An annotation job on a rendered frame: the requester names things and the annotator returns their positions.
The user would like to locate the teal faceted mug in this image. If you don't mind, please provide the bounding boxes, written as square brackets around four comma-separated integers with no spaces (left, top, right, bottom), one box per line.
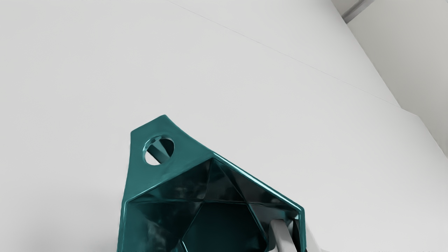
[117,114,307,252]

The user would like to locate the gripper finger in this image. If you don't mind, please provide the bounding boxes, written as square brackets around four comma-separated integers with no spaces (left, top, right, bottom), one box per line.
[268,219,302,252]

